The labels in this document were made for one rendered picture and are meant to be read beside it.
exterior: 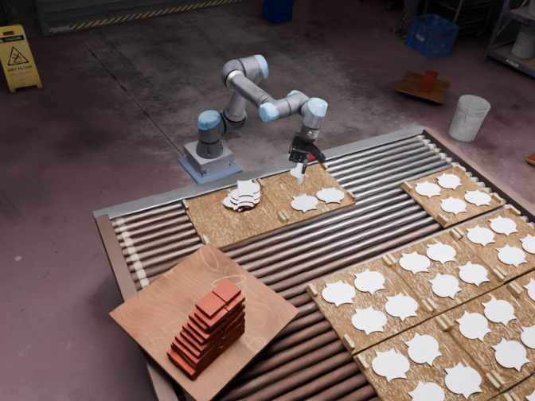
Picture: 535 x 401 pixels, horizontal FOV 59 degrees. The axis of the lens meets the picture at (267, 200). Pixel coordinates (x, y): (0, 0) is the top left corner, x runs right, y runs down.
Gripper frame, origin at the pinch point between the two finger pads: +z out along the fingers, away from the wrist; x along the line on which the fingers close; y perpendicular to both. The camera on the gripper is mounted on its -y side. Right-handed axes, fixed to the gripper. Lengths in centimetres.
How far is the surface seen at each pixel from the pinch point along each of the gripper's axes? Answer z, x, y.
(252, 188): 24.7, -23.6, 15.7
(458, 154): 0, -74, -101
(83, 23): 92, -432, 237
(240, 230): 35.5, -1.3, 18.2
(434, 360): 31, 59, -61
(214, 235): 38.3, 3.4, 29.3
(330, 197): 22.0, -27.7, -24.8
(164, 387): 50, 77, 36
